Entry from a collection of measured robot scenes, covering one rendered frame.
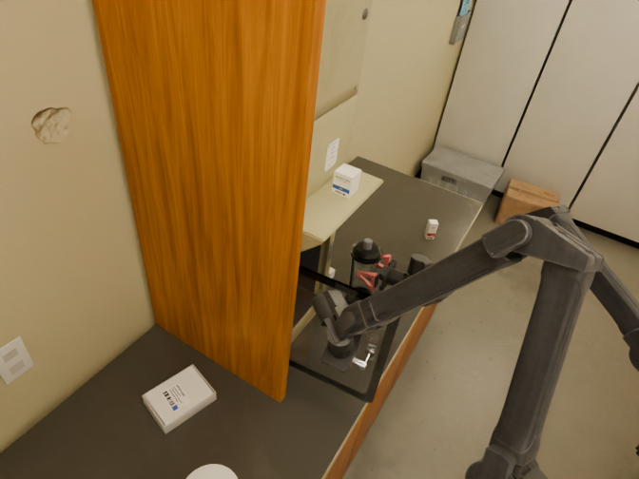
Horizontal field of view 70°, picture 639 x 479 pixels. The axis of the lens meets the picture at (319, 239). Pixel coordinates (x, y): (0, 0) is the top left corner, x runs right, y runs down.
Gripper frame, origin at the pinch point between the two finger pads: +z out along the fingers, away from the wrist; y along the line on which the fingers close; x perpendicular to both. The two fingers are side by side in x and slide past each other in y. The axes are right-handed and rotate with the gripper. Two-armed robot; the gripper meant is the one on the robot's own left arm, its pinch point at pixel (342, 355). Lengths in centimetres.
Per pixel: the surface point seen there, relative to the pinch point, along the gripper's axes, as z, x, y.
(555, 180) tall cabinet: 203, 69, -246
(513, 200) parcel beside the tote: 197, 43, -210
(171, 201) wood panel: -27, -48, -10
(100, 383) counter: 14, -61, 33
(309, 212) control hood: -24.0, -18.0, -22.0
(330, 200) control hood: -21.0, -16.0, -28.8
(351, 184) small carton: -23.4, -12.4, -33.4
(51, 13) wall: -64, -67, -21
